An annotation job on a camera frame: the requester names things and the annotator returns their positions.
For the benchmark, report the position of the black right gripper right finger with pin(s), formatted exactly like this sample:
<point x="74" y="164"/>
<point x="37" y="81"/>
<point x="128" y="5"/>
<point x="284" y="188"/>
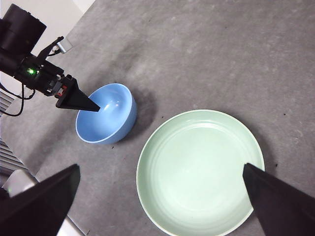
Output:
<point x="283" y="209"/>

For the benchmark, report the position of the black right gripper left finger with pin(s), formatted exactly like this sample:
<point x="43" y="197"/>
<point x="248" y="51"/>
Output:
<point x="37" y="211"/>

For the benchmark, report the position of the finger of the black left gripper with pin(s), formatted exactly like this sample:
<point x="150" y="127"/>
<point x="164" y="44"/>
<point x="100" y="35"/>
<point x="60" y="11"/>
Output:
<point x="77" y="100"/>

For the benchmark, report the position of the blue ribbed bowl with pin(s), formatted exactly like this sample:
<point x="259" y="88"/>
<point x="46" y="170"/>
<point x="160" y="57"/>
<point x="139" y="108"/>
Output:
<point x="110" y="125"/>

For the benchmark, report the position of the pale green round plate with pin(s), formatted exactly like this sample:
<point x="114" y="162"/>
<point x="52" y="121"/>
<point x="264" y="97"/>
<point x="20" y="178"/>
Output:
<point x="197" y="172"/>

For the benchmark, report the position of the white rounded housing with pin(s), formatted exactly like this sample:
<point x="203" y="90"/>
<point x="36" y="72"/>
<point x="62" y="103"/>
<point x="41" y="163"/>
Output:
<point x="19" y="182"/>

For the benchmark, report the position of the grey ribbed panel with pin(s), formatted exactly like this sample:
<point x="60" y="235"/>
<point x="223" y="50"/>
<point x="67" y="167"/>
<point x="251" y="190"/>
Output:
<point x="9" y="157"/>

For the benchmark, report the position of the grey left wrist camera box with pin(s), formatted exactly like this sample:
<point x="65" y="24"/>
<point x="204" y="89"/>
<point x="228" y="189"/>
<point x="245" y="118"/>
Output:
<point x="64" y="46"/>

